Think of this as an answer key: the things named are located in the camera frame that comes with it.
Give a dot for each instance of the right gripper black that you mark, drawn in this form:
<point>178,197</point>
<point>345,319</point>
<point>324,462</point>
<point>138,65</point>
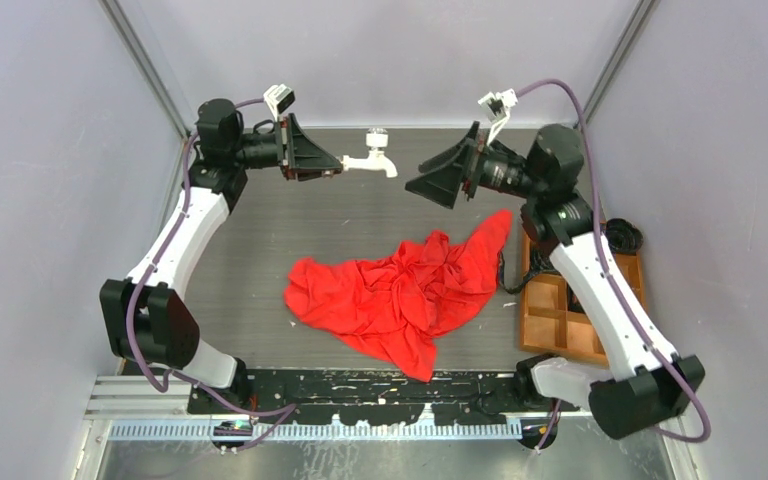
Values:
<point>443,185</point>

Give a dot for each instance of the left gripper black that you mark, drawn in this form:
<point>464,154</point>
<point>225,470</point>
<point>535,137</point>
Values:
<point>298,155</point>

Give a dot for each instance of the white faucet with chrome head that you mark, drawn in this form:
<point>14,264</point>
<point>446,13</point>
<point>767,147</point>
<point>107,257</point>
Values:
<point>376,140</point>

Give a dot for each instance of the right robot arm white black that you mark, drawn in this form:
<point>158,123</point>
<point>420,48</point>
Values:
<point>646,381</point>

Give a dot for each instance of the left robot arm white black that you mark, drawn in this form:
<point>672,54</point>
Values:
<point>146,319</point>

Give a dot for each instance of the red cloth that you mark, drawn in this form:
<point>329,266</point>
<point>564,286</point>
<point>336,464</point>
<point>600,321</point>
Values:
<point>393,308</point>

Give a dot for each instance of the orange compartment tray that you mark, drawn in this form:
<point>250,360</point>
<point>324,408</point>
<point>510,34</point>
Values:
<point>551,317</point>

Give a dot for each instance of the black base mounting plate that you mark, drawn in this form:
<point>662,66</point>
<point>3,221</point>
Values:
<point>386,397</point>

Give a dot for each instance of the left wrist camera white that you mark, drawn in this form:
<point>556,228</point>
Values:
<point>278,98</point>

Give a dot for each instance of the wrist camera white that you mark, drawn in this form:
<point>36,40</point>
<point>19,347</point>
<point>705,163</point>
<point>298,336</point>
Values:
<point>497,107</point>
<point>278,98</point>

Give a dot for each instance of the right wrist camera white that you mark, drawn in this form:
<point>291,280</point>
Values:
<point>497,107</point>

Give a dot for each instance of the slotted cable duct grey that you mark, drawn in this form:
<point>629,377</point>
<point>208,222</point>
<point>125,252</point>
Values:
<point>238,430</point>

